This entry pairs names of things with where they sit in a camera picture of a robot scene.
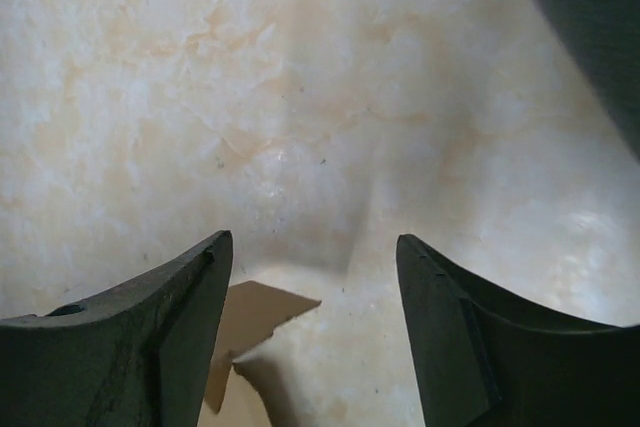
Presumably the black floral plush pillow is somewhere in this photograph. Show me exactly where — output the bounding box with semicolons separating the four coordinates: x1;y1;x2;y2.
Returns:
535;0;639;155

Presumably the brown cardboard box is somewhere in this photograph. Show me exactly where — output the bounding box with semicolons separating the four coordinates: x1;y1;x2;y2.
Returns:
197;281;321;426

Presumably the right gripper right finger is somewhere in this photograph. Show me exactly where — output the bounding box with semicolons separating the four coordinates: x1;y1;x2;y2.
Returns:
396;234;639;426

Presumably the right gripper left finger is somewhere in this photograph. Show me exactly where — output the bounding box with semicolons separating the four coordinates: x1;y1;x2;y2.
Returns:
1;231;233;426

